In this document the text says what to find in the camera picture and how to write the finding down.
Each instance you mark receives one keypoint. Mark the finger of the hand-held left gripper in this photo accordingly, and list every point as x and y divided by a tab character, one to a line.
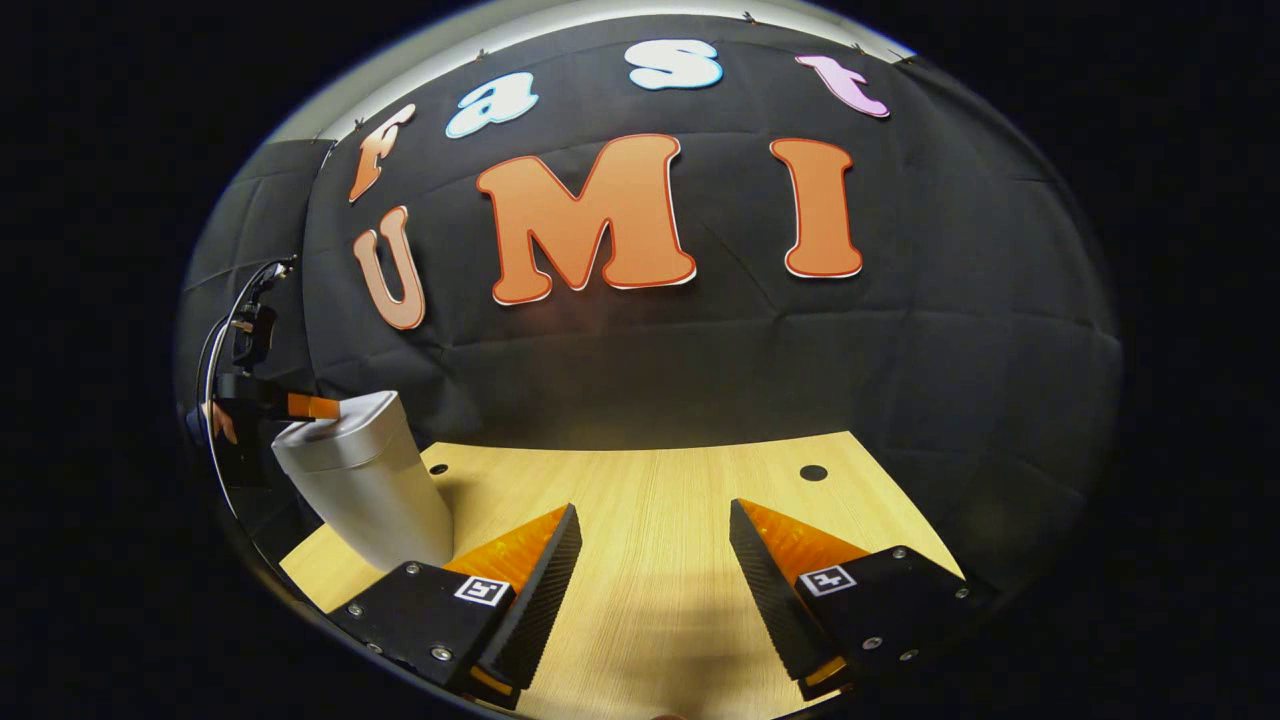
310	407

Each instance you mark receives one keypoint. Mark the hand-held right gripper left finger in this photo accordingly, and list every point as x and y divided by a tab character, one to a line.
540	610

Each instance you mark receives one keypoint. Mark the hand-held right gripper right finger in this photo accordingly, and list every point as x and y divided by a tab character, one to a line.
770	600

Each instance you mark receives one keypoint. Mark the white desktop garbage bin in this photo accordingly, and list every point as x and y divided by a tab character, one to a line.
370	490

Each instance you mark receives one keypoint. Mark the wooden desktop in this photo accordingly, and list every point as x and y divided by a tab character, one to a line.
660	500

